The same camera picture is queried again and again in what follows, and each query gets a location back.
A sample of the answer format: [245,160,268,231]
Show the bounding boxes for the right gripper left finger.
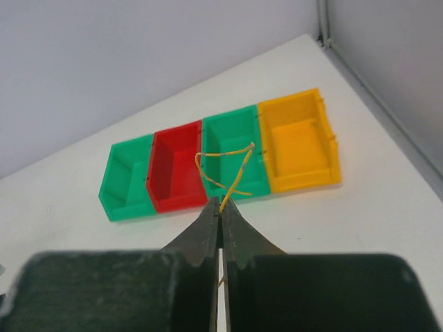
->
[1,198,219,331]

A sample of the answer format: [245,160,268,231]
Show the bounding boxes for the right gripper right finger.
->
[221,201,440,331]

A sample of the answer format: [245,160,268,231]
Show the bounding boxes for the left green plastic bin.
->
[98,134,156,222]

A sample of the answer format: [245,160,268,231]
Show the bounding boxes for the right green plastic bin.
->
[201,105,271,202]

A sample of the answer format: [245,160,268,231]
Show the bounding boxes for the yellow plastic bin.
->
[257,89,342,193]

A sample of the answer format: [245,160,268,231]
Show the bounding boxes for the green plastic bin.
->
[98,134,156,222]
[201,105,271,202]

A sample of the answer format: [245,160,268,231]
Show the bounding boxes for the red plastic bin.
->
[146,120,208,213]

